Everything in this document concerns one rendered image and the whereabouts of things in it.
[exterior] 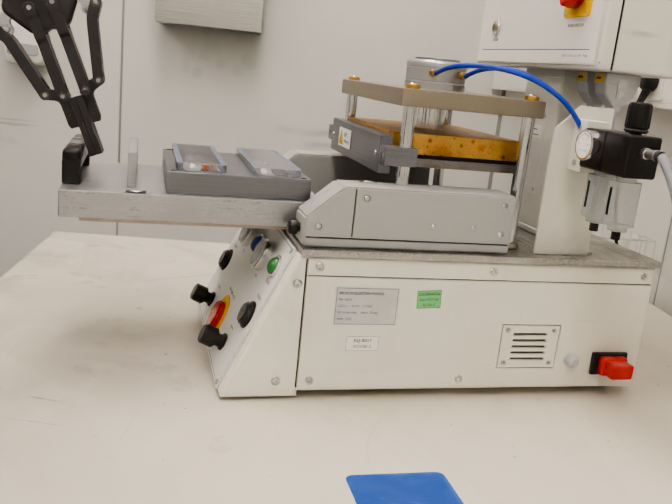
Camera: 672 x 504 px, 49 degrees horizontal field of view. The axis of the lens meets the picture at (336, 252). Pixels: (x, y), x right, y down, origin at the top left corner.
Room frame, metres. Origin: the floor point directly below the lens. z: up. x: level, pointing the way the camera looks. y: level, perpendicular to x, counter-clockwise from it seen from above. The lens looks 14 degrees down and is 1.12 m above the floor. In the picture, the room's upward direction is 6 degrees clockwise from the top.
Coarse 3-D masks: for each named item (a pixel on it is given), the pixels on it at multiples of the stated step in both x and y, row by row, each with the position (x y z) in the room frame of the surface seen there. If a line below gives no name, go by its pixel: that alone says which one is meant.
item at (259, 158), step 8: (248, 152) 0.98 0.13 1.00; (256, 152) 0.99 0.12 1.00; (264, 152) 1.00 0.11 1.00; (272, 152) 1.01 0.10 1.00; (256, 160) 0.91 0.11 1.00; (264, 160) 0.92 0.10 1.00; (272, 160) 0.92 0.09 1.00; (280, 160) 0.93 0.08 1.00; (272, 168) 0.85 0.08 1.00; (280, 168) 0.86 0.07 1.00; (288, 168) 0.87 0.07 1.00; (296, 168) 0.87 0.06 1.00
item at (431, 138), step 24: (360, 120) 1.01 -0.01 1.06; (384, 120) 1.07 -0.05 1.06; (432, 120) 0.98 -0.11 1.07; (432, 144) 0.89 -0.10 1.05; (456, 144) 0.90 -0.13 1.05; (480, 144) 0.91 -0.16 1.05; (504, 144) 0.92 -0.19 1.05; (456, 168) 0.90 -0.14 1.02; (480, 168) 0.91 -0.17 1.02; (504, 168) 0.92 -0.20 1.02
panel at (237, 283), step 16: (272, 240) 0.90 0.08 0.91; (288, 240) 0.84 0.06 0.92; (240, 256) 0.99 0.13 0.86; (272, 256) 0.86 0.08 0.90; (288, 256) 0.81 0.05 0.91; (224, 272) 1.03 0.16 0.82; (240, 272) 0.95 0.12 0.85; (256, 272) 0.88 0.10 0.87; (272, 272) 0.81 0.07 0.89; (208, 288) 1.06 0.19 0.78; (224, 288) 0.98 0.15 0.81; (240, 288) 0.91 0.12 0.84; (256, 288) 0.85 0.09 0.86; (272, 288) 0.80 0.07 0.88; (240, 304) 0.87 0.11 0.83; (256, 304) 0.81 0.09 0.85; (224, 320) 0.90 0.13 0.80; (256, 320) 0.79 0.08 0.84; (240, 336) 0.80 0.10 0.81; (208, 352) 0.88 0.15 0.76; (224, 352) 0.82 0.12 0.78; (224, 368) 0.79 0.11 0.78
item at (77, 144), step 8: (80, 136) 0.92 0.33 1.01; (72, 144) 0.84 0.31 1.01; (80, 144) 0.85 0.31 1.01; (64, 152) 0.81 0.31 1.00; (72, 152) 0.81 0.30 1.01; (80, 152) 0.81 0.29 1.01; (64, 160) 0.81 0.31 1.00; (72, 160) 0.81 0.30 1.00; (80, 160) 0.81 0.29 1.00; (88, 160) 0.94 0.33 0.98; (64, 168) 0.81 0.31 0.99; (72, 168) 0.81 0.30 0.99; (80, 168) 0.81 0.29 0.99; (64, 176) 0.81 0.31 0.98; (72, 176) 0.81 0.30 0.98; (80, 176) 0.81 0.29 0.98
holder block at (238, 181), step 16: (224, 160) 0.95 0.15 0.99; (240, 160) 0.96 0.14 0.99; (176, 176) 0.81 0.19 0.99; (192, 176) 0.82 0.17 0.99; (208, 176) 0.82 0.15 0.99; (224, 176) 0.83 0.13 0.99; (240, 176) 0.83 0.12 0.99; (256, 176) 0.84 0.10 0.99; (304, 176) 0.88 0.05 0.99; (176, 192) 0.81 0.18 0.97; (192, 192) 0.82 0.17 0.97; (208, 192) 0.82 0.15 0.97; (224, 192) 0.83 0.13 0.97; (240, 192) 0.83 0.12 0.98; (256, 192) 0.84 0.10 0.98; (272, 192) 0.84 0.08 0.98; (288, 192) 0.85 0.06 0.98; (304, 192) 0.85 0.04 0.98
